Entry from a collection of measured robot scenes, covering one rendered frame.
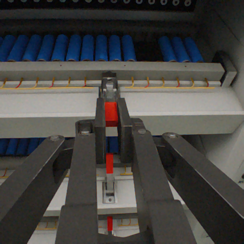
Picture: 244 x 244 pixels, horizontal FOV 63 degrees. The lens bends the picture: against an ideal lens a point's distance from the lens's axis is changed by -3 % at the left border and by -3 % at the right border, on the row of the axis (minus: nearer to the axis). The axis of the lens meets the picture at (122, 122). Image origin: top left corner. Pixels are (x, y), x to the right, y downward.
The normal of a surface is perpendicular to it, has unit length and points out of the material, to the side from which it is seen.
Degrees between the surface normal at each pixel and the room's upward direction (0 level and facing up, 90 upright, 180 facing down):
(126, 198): 18
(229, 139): 90
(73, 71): 108
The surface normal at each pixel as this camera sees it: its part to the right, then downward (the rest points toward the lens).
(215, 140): -1.00, 0.01
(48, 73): 0.06, 0.79
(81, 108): 0.05, -0.61
